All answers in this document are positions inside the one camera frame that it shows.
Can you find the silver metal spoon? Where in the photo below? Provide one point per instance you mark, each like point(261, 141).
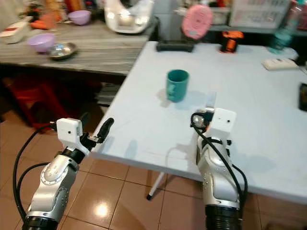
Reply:
point(196, 118)

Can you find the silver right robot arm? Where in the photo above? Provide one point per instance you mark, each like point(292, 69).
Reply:
point(213, 172)

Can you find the stack of white sheets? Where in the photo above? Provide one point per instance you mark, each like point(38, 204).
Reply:
point(108, 95)

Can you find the teal ceramic mug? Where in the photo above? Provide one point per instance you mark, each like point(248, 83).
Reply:
point(177, 86)

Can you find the red plastic stool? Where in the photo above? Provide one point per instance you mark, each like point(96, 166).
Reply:
point(36, 93)

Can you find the grey wood-grain counter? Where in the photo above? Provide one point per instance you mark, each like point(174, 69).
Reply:
point(105, 52)

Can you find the shiny metal bowl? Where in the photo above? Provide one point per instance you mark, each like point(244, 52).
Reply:
point(62, 51)

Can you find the white table leg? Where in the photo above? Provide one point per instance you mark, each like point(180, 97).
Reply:
point(156, 186)

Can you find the black flat stand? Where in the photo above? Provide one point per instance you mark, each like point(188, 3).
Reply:
point(174, 46)

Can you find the large purple plastic bowl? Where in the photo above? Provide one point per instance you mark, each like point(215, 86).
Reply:
point(41, 42)

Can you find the white power strip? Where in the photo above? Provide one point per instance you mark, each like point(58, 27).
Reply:
point(280, 64)

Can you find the black flat object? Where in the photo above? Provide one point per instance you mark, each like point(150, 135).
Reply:
point(303, 97)

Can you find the small purple plastic bowl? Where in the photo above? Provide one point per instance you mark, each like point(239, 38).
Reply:
point(79, 17)

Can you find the orange food pile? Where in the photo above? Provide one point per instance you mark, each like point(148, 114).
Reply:
point(43, 21)

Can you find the white rice cooker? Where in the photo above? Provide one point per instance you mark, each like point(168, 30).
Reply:
point(127, 19)

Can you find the teal plastic bottle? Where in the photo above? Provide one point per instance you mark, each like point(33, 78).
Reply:
point(280, 42)

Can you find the white plastic crate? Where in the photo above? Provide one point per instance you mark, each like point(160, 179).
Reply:
point(259, 12)

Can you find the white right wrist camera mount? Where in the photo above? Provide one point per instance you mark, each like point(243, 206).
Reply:
point(224, 122)

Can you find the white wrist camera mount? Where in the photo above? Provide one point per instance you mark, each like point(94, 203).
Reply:
point(68, 130)
point(224, 122)

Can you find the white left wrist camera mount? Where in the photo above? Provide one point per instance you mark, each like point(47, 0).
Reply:
point(68, 130)

